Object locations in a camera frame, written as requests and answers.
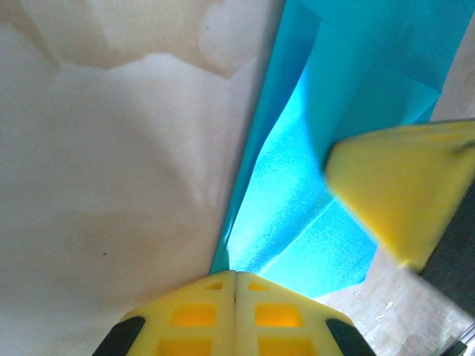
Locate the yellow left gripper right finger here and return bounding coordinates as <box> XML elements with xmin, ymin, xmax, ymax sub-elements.
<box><xmin>235</xmin><ymin>271</ymin><xmax>376</xmax><ymax>356</ymax></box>

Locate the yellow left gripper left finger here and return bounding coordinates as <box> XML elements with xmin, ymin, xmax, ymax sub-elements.
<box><xmin>92</xmin><ymin>270</ymin><xmax>237</xmax><ymax>356</ymax></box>

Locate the aluminium side frame rail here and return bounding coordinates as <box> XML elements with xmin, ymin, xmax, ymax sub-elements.
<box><xmin>447</xmin><ymin>318</ymin><xmax>475</xmax><ymax>356</ymax></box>

